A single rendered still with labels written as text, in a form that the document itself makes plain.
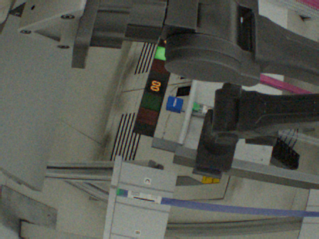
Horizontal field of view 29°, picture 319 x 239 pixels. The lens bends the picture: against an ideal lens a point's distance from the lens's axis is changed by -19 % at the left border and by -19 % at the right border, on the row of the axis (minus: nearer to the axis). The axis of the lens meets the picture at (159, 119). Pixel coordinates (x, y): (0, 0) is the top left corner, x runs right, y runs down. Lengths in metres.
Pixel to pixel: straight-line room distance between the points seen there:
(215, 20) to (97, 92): 1.55
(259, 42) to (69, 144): 1.48
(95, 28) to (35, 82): 0.69
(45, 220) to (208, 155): 0.91
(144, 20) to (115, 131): 1.45
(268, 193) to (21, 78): 0.82
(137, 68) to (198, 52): 1.50
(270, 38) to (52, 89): 0.73
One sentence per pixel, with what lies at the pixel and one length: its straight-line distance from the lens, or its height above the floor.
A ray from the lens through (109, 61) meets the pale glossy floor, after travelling 2.26.
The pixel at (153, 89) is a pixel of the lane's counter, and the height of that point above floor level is 0.66.
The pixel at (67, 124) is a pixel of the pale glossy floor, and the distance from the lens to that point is 2.13.
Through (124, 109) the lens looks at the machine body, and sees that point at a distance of 2.11.
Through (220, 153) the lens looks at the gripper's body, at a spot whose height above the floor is 0.89.
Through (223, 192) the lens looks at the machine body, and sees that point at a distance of 1.71.
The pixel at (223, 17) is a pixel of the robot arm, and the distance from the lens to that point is 0.69.
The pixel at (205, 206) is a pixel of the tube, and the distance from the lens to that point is 1.29.
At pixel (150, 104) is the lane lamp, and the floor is 0.66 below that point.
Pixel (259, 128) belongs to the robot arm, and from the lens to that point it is 1.04.
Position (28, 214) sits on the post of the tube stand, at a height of 0.01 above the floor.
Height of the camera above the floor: 1.70
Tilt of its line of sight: 46 degrees down
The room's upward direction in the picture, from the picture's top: 84 degrees clockwise
